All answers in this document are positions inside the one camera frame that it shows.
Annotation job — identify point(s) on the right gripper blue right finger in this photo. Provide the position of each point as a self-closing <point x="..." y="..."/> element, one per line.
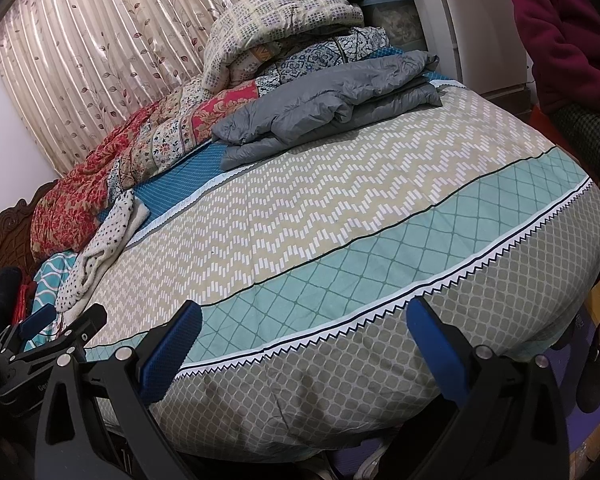
<point x="444" y="348"/>

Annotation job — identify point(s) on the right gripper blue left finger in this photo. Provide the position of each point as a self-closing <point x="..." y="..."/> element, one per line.
<point x="163" y="350"/>

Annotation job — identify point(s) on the grey puffer jacket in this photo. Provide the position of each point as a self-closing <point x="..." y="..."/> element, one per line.
<point x="325" y="103"/>

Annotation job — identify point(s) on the teal patterned pillow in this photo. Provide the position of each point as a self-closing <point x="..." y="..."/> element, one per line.
<point x="52" y="273"/>

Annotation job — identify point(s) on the carved wooden headboard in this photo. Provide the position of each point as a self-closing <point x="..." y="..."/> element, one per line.
<point x="15" y="233"/>

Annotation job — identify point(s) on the patterned bed sheet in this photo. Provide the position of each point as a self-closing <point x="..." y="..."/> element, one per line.
<point x="303" y="266"/>

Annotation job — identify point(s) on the red floral patchwork quilt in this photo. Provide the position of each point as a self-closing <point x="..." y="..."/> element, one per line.
<point x="159" y="135"/>

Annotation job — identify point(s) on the white dotted cloth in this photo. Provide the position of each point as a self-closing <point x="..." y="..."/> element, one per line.
<point x="122" y="222"/>

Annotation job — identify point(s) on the cream floral curtain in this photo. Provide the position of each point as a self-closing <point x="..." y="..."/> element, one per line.
<point x="76" y="69"/>

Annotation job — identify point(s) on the cream patterned folded comforter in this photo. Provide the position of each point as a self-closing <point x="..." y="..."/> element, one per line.
<point x="250" y="23"/>

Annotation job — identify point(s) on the white cabinet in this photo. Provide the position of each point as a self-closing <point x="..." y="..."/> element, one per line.
<point x="477" y="43"/>

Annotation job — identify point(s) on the person in maroon sweater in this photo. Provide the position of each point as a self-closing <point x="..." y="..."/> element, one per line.
<point x="562" y="38"/>

